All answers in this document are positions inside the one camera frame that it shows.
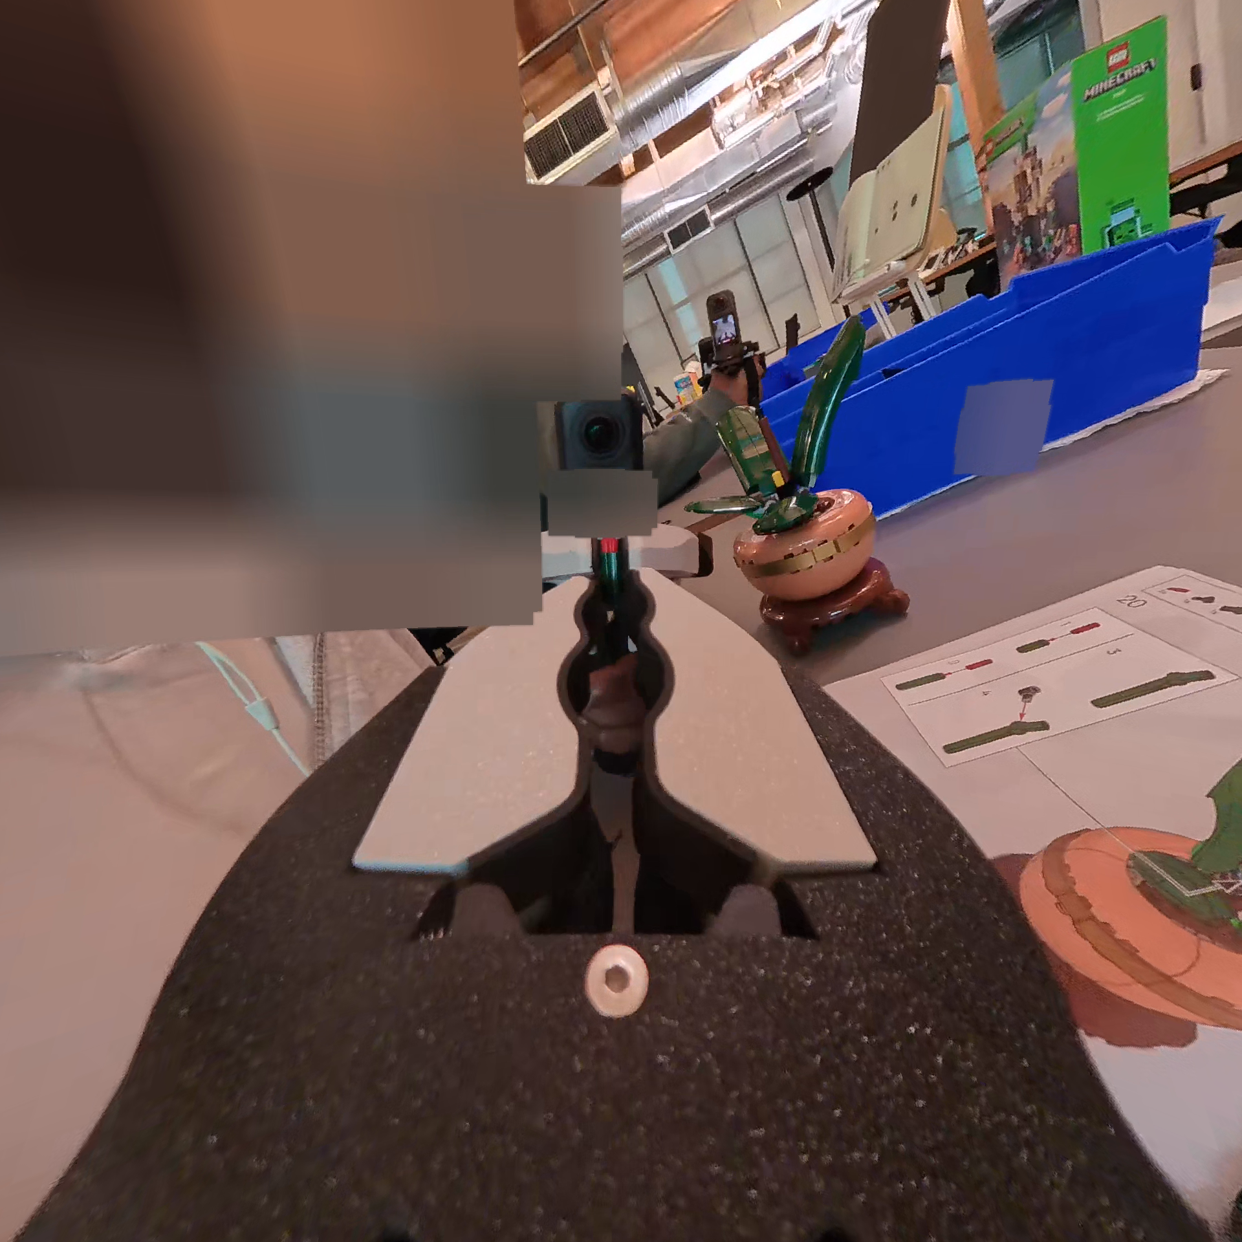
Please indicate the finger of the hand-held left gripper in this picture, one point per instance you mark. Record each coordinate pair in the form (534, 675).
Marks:
(568, 560)
(669, 552)

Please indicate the black panel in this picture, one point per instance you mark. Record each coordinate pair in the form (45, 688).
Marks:
(902, 77)

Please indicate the toy brick potted plant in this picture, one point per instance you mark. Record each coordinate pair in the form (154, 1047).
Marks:
(815, 543)

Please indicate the blue plastic bin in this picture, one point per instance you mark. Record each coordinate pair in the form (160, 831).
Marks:
(1115, 329)

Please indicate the dark green rod brick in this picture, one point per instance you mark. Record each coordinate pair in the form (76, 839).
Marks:
(613, 610)

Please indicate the open binder on stand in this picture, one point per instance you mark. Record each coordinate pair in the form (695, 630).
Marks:
(902, 213)

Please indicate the black round stand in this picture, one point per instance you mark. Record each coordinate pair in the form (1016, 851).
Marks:
(813, 193)

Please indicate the green toy set box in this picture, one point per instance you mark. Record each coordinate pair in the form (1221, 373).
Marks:
(1126, 146)

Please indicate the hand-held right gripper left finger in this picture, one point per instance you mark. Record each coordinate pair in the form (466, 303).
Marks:
(466, 767)

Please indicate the ventilation grille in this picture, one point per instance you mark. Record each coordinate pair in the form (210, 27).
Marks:
(572, 135)

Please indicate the silver air duct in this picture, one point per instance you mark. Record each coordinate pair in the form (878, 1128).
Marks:
(679, 86)

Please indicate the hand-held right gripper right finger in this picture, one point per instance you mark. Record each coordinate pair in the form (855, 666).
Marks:
(757, 767)

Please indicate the open instruction booklet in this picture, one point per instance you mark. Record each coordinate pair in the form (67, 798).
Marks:
(970, 776)

